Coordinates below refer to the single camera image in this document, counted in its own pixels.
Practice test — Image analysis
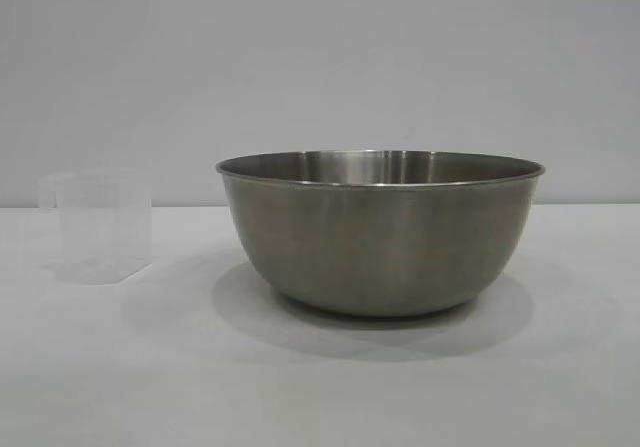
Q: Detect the stainless steel mixing bowl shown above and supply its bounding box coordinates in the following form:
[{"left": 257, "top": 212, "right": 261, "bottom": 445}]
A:
[{"left": 215, "top": 149, "right": 547, "bottom": 318}]

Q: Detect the translucent plastic measuring cup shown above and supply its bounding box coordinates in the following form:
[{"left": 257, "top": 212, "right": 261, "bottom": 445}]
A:
[{"left": 38, "top": 170, "right": 152, "bottom": 285}]

